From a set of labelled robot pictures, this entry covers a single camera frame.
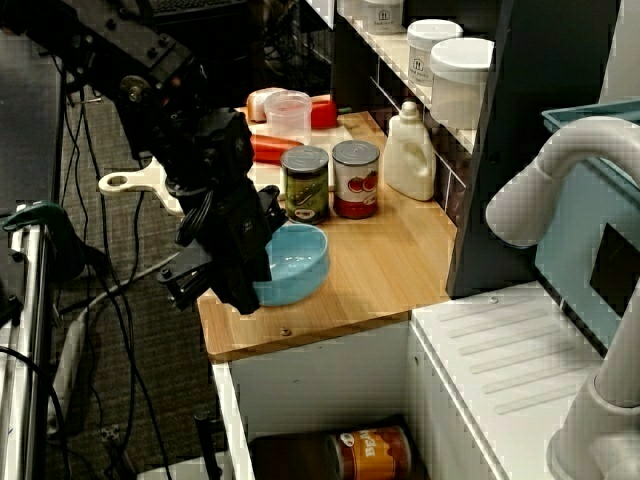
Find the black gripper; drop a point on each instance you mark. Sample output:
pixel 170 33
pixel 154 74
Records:
pixel 230 220

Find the light wooden shelf board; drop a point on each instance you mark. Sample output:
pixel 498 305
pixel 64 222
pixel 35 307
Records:
pixel 397 55

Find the blue plastic bin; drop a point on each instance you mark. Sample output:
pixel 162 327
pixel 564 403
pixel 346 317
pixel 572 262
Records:
pixel 565 260

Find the orange toy sausage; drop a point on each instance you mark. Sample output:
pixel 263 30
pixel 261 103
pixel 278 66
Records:
pixel 275 147

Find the white toy sink unit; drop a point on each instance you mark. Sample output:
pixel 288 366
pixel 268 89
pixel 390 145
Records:
pixel 350 380

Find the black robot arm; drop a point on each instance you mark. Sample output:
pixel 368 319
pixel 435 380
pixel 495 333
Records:
pixel 125 45

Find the dark grey shelf unit frame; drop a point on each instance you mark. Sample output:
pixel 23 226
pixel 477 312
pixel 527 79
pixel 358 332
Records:
pixel 525 150

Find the tomato print can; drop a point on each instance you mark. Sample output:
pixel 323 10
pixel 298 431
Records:
pixel 356 185

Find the white plastic bottle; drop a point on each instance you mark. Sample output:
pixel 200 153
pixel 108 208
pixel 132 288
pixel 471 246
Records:
pixel 410 160

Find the dark green tool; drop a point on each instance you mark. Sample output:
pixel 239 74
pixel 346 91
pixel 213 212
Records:
pixel 35 212

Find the light blue bowl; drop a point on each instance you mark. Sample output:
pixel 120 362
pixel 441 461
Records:
pixel 300 265

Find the orange beans can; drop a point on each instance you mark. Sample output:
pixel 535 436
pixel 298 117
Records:
pixel 370 452

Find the clear plastic cup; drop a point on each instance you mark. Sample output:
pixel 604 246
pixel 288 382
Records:
pixel 287 120

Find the white power strip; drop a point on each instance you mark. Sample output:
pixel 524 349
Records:
pixel 67 360

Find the green pea print can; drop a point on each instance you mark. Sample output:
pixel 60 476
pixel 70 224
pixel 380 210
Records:
pixel 305 190

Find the tall clear jar white lid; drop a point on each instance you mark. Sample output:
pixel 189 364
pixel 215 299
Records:
pixel 460 85

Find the small clear jar white lid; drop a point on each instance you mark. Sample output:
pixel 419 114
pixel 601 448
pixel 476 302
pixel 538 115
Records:
pixel 425 50

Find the salmon sushi toy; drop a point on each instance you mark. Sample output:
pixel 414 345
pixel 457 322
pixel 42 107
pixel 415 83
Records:
pixel 256 105

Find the aluminium frame rail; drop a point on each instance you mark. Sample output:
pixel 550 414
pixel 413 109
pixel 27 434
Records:
pixel 25 350

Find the grey toy faucet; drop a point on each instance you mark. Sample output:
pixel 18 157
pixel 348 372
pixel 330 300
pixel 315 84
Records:
pixel 530 200

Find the light wooden cutting board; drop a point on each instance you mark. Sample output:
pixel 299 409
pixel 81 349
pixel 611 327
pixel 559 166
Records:
pixel 145 180

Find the black stand post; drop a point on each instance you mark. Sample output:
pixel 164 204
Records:
pixel 210 450

